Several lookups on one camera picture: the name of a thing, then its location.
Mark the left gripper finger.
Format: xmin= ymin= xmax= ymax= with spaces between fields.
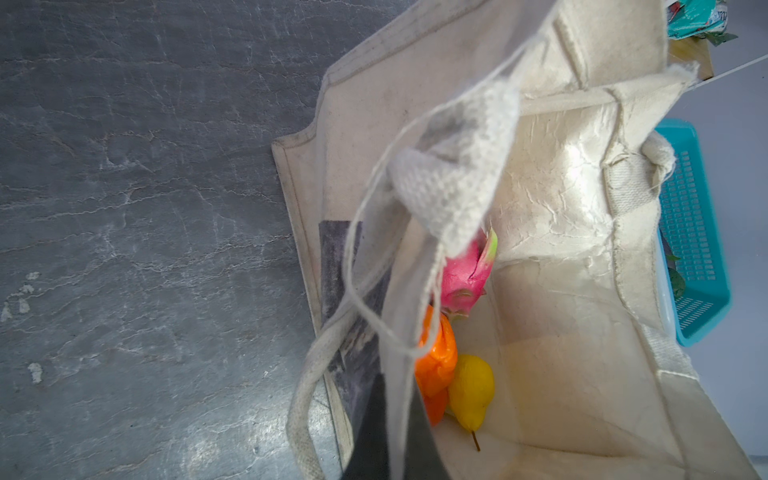
xmin=339 ymin=371 xmax=452 ymax=480

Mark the orange pumpkin vegetable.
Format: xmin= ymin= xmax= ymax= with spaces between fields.
xmin=414 ymin=313 xmax=458 ymax=398

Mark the yellow lemon fruit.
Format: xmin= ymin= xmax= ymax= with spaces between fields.
xmin=448 ymin=354 xmax=495 ymax=451

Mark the pink dragon fruit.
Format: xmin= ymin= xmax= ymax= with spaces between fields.
xmin=441 ymin=227 xmax=498 ymax=319

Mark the cream canvas tote bag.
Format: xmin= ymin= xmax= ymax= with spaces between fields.
xmin=272 ymin=1 xmax=756 ymax=479

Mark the orange fruit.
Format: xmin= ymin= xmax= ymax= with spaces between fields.
xmin=422 ymin=388 xmax=449 ymax=426

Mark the teal snack bag lower shelf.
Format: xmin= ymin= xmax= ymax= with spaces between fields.
xmin=663 ymin=0 xmax=737 ymax=46

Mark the teal plastic vegetable basket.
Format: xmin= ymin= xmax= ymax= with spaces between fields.
xmin=656 ymin=119 xmax=731 ymax=347

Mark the white two-tier wooden shelf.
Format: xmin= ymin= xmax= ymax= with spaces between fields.
xmin=668 ymin=37 xmax=767 ymax=93

